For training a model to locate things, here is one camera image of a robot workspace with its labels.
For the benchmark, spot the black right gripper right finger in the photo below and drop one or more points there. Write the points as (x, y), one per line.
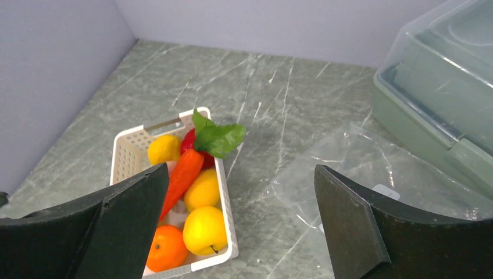
(370, 235)

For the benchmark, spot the yellow toy mango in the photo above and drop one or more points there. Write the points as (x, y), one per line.
(204, 191)

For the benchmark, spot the white perforated plastic basket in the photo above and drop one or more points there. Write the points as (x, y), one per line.
(130, 158)

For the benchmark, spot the orange toy tangerine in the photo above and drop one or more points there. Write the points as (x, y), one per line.
(167, 250)

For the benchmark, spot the green storage box clear lid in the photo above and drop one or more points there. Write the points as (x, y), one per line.
(435, 91)

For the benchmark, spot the orange toy carrot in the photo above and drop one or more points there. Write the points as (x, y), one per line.
(183, 175)

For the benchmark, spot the clear zip top bag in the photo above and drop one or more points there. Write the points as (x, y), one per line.
(377, 164)

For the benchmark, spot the yellow toy apple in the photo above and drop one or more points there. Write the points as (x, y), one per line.
(204, 231)

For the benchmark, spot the yellow toy lemon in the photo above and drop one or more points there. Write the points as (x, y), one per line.
(163, 149)

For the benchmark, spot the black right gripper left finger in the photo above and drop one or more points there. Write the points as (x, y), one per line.
(104, 234)

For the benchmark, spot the red toy strawberry with leaves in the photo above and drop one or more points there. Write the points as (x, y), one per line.
(208, 141)

